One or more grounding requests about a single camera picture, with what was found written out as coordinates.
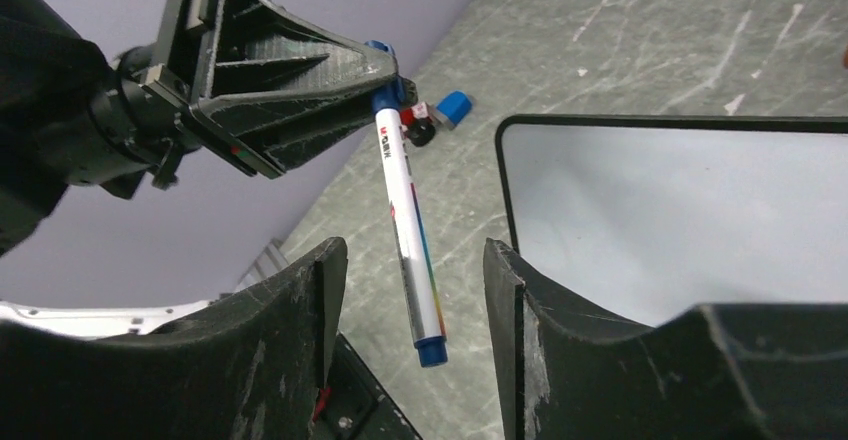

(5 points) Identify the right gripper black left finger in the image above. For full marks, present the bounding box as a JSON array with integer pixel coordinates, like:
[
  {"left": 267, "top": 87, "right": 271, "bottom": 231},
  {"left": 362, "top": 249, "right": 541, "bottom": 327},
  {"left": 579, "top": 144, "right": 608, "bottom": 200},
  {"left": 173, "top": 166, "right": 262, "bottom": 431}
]
[{"left": 1, "top": 237, "right": 417, "bottom": 439}]

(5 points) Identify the blue eraser on table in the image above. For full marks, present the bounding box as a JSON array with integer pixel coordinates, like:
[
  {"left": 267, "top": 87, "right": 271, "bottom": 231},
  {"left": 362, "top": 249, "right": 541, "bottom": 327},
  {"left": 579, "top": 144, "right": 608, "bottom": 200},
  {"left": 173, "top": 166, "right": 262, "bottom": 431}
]
[{"left": 434, "top": 90, "right": 473, "bottom": 130}]

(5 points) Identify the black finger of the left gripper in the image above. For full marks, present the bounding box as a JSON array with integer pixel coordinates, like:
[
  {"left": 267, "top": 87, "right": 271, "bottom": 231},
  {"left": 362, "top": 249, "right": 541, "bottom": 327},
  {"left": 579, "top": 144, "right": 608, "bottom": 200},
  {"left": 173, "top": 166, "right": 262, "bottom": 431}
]
[{"left": 190, "top": 0, "right": 418, "bottom": 178}]

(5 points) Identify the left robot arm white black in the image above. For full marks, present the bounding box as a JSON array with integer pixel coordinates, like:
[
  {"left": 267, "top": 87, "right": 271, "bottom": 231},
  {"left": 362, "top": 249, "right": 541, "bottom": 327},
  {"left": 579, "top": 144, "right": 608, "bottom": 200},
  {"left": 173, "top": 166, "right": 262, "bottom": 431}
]
[{"left": 1, "top": 0, "right": 418, "bottom": 252}]

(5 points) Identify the red cap black bottle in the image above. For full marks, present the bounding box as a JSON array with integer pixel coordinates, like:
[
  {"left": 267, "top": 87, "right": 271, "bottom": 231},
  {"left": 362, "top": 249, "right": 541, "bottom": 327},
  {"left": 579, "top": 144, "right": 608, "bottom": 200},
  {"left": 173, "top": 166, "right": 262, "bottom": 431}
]
[{"left": 405, "top": 120, "right": 436, "bottom": 148}]

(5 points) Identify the white blue marker pen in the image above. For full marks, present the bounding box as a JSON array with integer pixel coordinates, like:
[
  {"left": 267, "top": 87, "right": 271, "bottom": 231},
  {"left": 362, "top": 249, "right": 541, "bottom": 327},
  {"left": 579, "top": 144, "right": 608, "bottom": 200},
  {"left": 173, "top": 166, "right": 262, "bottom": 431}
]
[{"left": 372, "top": 78, "right": 448, "bottom": 368}]

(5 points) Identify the red white small box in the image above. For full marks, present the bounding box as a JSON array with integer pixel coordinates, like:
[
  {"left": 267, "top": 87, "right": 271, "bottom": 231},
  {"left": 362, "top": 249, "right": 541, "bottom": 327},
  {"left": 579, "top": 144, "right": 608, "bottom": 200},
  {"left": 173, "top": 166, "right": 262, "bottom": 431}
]
[{"left": 400, "top": 102, "right": 432, "bottom": 129}]

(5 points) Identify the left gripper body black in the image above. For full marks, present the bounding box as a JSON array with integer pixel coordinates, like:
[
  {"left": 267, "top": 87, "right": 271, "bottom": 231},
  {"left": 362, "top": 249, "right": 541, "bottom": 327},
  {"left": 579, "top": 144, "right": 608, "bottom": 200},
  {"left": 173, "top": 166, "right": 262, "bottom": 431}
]
[{"left": 86, "top": 0, "right": 286, "bottom": 200}]

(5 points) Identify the small whiteboard black frame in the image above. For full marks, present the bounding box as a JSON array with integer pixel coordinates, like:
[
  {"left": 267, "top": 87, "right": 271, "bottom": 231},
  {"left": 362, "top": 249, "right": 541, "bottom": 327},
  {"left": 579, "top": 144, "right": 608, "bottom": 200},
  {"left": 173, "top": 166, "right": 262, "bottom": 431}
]
[{"left": 495, "top": 115, "right": 847, "bottom": 325}]

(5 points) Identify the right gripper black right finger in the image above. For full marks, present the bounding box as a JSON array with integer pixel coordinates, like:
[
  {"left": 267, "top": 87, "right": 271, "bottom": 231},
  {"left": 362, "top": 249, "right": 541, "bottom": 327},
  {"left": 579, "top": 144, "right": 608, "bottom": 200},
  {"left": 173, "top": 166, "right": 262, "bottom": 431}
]
[{"left": 483, "top": 239, "right": 847, "bottom": 439}]

